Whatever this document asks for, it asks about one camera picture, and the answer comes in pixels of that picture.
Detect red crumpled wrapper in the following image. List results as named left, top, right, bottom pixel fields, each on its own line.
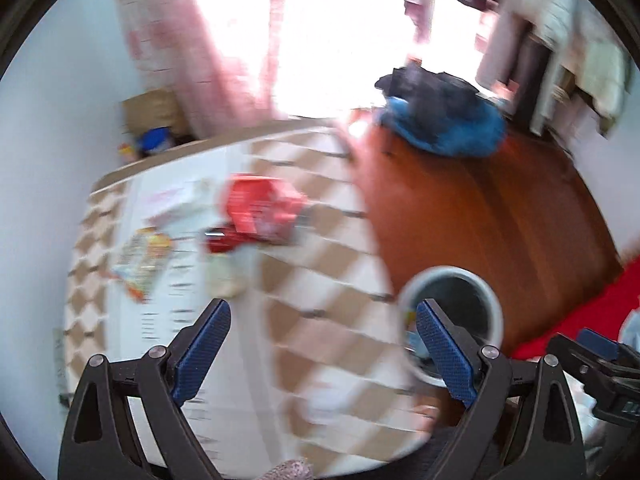
left=203, top=224, right=247, bottom=254

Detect brown paper bag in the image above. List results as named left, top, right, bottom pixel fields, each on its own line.
left=122, top=89, right=190, bottom=136

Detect pink floral curtain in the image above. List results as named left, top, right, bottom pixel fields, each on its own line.
left=116, top=0, right=285, bottom=138

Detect hanging clothes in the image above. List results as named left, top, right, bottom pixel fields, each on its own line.
left=457, top=0, right=634, bottom=134

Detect orange small bottle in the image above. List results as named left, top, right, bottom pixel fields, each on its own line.
left=118, top=143, right=138, bottom=165

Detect red blanket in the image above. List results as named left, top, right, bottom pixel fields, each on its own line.
left=511, top=257, right=640, bottom=360

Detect orange patterned snack packet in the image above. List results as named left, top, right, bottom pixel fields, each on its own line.
left=111, top=228, right=174, bottom=304

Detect white round trash bin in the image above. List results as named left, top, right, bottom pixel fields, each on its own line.
left=397, top=264, right=506, bottom=388

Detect blue lid white jar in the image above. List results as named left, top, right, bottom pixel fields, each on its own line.
left=136, top=127, right=175, bottom=157

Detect blue dark clothes pile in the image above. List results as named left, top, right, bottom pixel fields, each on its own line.
left=374, top=63, right=506, bottom=158

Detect crushed red cola can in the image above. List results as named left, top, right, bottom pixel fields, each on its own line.
left=222, top=174, right=309, bottom=245

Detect checkered bed cover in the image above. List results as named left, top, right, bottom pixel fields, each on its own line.
left=64, top=120, right=430, bottom=479

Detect pink white tissue box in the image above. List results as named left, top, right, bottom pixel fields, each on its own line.
left=143, top=178, right=217, bottom=229

